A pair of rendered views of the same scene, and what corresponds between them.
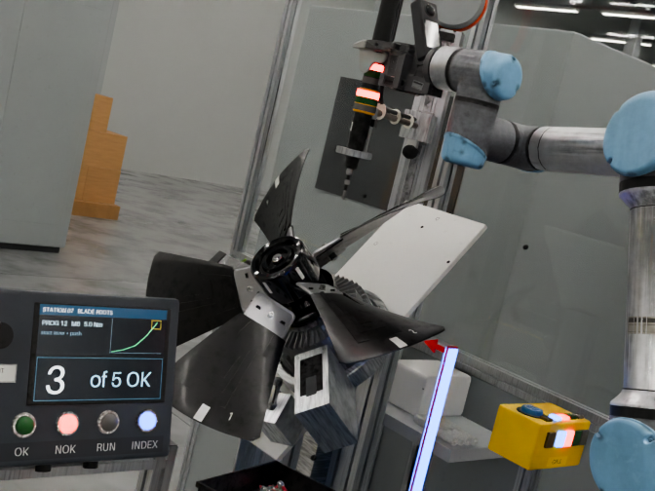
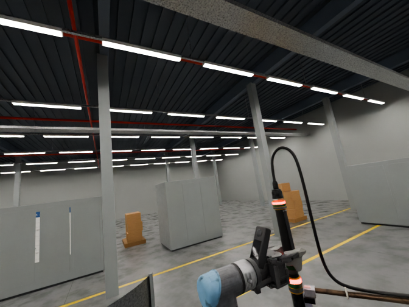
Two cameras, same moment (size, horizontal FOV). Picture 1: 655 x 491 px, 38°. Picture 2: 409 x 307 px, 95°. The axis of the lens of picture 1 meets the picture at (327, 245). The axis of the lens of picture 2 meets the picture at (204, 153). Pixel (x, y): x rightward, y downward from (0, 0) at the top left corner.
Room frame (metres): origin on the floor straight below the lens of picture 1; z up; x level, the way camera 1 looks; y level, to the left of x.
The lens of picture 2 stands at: (1.73, -0.72, 1.90)
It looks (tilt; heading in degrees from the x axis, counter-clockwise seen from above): 10 degrees up; 104
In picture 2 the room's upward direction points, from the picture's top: 8 degrees counter-clockwise
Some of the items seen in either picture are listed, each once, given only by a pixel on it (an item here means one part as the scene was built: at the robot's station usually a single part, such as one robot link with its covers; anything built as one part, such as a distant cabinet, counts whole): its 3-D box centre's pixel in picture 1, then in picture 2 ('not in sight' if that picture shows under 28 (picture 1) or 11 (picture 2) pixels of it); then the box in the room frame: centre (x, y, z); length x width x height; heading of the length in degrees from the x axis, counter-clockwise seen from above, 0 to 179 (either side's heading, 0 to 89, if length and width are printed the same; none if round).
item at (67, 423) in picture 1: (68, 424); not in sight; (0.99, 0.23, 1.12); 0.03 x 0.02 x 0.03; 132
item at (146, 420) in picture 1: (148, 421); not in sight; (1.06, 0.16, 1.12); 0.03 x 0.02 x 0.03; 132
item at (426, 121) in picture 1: (418, 127); not in sight; (2.40, -0.16, 1.54); 0.10 x 0.07 x 0.08; 167
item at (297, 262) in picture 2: not in sight; (297, 260); (1.81, -0.04, 1.63); 0.09 x 0.03 x 0.06; 29
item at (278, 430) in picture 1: (281, 418); not in sight; (1.81, 0.01, 0.91); 0.12 x 0.08 x 0.12; 132
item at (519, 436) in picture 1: (538, 437); not in sight; (1.71, -0.47, 1.02); 0.16 x 0.10 x 0.11; 132
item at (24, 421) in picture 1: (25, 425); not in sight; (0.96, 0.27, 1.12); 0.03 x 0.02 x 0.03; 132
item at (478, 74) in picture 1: (484, 75); (220, 286); (1.59, -0.19, 1.64); 0.11 x 0.08 x 0.09; 41
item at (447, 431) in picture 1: (445, 430); not in sight; (2.13, -0.37, 0.87); 0.15 x 0.09 x 0.02; 36
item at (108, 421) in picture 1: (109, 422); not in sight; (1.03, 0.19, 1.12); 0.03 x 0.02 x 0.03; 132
